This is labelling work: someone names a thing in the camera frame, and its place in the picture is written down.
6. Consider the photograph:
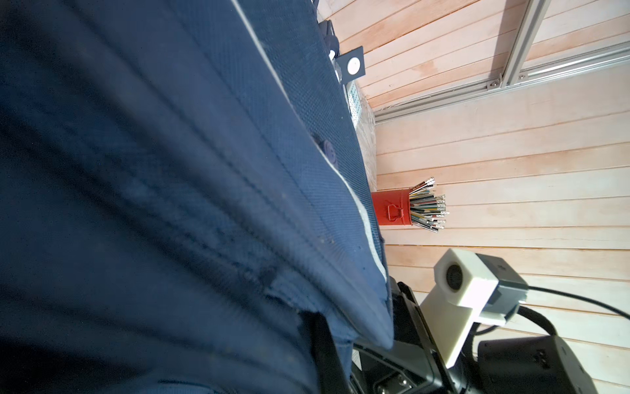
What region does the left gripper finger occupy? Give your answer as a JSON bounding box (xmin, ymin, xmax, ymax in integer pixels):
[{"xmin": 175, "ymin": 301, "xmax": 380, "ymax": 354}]
[{"xmin": 307, "ymin": 313, "xmax": 350, "ymax": 394}]

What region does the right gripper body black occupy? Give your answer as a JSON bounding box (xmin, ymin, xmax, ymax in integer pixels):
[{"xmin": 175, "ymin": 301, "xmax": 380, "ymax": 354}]
[{"xmin": 351, "ymin": 280, "xmax": 473, "ymax": 393}]

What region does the navy blue student backpack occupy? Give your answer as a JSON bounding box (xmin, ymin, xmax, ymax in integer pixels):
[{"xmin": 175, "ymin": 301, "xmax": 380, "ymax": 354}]
[{"xmin": 1, "ymin": 1, "xmax": 395, "ymax": 393}]

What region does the light green calculator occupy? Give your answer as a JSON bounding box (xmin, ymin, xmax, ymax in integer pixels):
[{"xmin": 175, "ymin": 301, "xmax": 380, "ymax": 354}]
[{"xmin": 346, "ymin": 81, "xmax": 363, "ymax": 128}]

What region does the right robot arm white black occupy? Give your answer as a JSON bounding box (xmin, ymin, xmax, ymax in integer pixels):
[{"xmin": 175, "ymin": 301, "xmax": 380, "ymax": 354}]
[{"xmin": 349, "ymin": 280, "xmax": 597, "ymax": 393}]

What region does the red pen holder cup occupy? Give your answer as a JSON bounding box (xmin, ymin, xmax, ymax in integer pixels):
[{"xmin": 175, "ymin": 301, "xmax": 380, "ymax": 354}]
[{"xmin": 372, "ymin": 189, "xmax": 412, "ymax": 226}]

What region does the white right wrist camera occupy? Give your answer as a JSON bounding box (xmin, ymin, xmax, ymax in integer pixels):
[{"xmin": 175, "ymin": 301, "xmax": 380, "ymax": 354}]
[{"xmin": 420, "ymin": 249, "xmax": 528, "ymax": 369}]

